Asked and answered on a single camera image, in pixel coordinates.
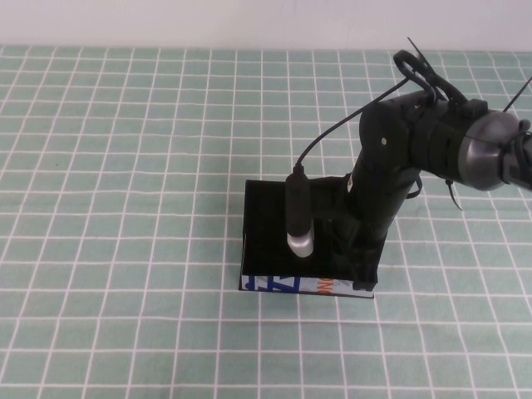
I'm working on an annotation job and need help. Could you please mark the black right camera cable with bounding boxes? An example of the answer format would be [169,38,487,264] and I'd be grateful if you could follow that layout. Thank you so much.
[294,48,458,171]

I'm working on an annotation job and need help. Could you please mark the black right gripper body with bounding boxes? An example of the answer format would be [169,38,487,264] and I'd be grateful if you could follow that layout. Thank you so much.
[332,215,390,271]

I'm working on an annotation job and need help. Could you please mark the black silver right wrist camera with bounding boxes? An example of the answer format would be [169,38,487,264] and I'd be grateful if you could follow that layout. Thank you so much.
[285,168,315,258]

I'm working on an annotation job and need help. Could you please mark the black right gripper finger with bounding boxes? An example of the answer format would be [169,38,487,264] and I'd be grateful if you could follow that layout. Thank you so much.
[352,265,377,291]
[334,249,354,278]

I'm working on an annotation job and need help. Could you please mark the green white checked tablecloth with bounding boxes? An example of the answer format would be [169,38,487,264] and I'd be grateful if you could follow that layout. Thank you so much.
[0,44,532,399]

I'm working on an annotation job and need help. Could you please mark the black glasses case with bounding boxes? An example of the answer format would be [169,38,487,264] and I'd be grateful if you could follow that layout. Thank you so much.
[237,179,390,301]

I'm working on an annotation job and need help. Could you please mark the black right camera mount bracket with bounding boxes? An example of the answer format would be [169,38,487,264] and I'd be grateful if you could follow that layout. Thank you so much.
[309,176,354,225]

